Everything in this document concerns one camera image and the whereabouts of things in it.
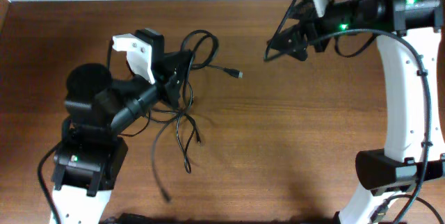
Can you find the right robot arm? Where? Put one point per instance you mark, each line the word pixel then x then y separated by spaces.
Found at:
pixel 408 34

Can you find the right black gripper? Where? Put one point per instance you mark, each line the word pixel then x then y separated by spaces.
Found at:
pixel 310 23

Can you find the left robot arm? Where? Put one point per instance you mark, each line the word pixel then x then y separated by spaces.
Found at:
pixel 91 151

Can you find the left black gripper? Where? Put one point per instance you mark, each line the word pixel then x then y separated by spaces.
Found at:
pixel 168 78

